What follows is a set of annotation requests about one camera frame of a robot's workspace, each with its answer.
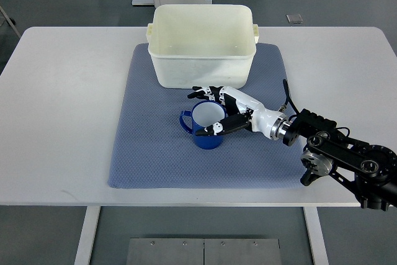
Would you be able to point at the metal floor plate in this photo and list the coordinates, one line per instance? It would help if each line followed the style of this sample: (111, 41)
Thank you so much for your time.
(203, 251)

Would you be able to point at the white table left leg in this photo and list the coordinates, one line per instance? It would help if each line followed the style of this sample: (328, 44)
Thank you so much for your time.
(87, 236)

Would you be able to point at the blue enamel mug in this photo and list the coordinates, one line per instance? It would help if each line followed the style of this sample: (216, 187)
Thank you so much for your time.
(203, 114)

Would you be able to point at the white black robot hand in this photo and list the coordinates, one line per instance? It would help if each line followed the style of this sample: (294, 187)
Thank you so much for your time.
(242, 112)

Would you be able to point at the grey floor socket plate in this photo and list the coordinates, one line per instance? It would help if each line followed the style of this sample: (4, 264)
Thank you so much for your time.
(294, 18)

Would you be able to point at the blue grey textured mat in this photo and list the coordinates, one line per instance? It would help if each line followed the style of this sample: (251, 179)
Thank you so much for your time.
(152, 150)

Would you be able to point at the white table leg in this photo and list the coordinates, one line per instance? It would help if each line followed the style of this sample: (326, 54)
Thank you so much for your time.
(87, 236)
(315, 236)

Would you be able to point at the white plastic box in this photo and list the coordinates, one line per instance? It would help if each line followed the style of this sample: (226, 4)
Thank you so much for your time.
(202, 44)

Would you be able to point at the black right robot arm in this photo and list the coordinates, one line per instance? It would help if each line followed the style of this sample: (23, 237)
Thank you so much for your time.
(368, 171)

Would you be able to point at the white table right leg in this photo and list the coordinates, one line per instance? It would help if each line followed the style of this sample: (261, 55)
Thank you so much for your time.
(315, 236)

